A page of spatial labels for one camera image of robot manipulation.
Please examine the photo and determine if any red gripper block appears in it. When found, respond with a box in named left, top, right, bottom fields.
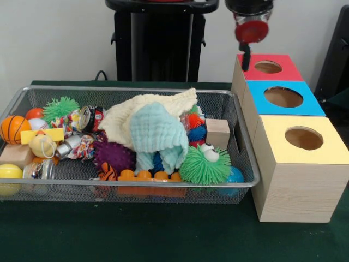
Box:
left=234, top=20, right=269, bottom=72

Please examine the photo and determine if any wooden box with three holes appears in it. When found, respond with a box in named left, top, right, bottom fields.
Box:
left=231, top=53, right=349, bottom=223

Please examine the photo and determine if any yellow rubber duck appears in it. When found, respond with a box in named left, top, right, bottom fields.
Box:
left=28, top=130, right=58, bottom=159

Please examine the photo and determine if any dark green side table cloth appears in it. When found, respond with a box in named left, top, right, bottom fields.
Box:
left=327, top=88, right=349, bottom=126

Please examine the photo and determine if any orange toy brick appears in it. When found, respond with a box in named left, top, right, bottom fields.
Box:
left=117, top=169, right=188, bottom=198

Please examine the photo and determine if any black robot stand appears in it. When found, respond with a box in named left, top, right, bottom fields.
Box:
left=105, top=0, right=220, bottom=82

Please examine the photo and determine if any shallow clear mesh bin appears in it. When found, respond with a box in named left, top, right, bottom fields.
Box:
left=0, top=85, right=260, bottom=205

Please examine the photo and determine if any purple spiky ball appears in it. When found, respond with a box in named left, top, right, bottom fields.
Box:
left=92, top=138, right=136, bottom=174

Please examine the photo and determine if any small orange basketball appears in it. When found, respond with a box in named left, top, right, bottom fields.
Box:
left=0, top=115, right=32, bottom=145

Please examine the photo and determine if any red silver soda can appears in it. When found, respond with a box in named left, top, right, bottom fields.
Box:
left=78, top=105, right=106, bottom=133

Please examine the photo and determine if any wooden cube block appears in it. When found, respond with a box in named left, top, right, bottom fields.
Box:
left=204, top=118, right=231, bottom=150

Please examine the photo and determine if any light blue waffle cloth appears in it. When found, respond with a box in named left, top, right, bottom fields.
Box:
left=129, top=102, right=189, bottom=174

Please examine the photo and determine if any cream waffle cloth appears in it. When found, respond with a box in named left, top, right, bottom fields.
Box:
left=97, top=87, right=197, bottom=151

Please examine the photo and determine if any small green puffer ball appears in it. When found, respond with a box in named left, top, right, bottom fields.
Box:
left=42, top=96, right=81, bottom=124

